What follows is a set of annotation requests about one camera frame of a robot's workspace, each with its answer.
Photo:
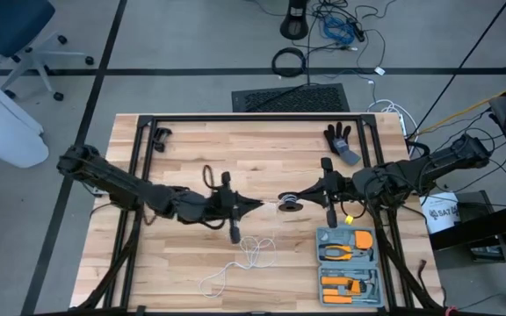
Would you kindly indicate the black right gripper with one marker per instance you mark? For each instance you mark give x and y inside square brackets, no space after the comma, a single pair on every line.
[338,191]

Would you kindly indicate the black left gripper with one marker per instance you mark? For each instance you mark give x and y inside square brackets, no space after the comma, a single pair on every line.
[224,206]

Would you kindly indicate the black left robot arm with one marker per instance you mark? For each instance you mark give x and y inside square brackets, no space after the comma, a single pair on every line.
[112,180]

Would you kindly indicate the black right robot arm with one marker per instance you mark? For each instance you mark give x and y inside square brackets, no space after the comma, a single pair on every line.
[433,164]

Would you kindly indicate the black grey work glove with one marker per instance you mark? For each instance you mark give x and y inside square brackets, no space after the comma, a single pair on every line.
[338,142]

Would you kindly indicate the grey plastic tool case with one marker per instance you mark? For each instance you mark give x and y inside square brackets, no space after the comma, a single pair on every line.
[349,267]

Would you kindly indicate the black floor grate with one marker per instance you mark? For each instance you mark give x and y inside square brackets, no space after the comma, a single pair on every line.
[323,98]

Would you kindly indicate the short orange black tool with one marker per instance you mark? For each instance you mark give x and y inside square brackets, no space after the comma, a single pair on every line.
[345,290]

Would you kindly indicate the small black clamp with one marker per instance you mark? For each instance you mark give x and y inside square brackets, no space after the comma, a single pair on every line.
[161,138]

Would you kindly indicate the small white adapter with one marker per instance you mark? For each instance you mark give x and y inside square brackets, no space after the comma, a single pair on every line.
[380,70]

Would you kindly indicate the black box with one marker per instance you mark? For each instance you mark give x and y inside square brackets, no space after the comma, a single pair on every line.
[472,206]

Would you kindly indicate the black side desk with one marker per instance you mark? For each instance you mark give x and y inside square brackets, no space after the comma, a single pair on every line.
[477,228]

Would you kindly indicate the black power strip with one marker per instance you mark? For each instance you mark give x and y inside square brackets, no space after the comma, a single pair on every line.
[358,31]

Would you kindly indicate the black round stand base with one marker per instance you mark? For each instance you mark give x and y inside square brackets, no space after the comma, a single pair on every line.
[294,26]

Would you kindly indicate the black diagonal support pole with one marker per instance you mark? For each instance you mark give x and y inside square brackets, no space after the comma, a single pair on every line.
[458,70]

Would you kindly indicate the white plastic bin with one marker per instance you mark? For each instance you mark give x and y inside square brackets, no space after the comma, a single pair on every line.
[2,127]

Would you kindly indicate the blue office chair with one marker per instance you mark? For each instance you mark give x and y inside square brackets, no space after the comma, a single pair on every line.
[7,22]

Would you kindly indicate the black aluminium table frame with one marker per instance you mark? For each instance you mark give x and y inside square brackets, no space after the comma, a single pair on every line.
[257,117]

